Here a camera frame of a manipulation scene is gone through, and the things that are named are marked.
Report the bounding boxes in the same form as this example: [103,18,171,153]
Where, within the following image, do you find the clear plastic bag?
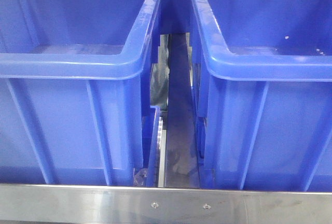
[133,168,148,187]

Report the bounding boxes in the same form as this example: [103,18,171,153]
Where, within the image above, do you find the blue plastic bin left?
[1,0,161,186]

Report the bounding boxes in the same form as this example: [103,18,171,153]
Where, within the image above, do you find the blue plastic bin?
[190,0,331,192]
[1,0,161,186]

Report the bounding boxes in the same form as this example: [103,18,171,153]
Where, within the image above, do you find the blue plastic bin right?
[190,0,331,192]

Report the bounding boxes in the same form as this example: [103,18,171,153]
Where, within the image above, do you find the white roller conveyor rail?
[155,117,167,188]

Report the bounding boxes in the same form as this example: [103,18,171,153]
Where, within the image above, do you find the steel shelf front rail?
[1,184,331,223]

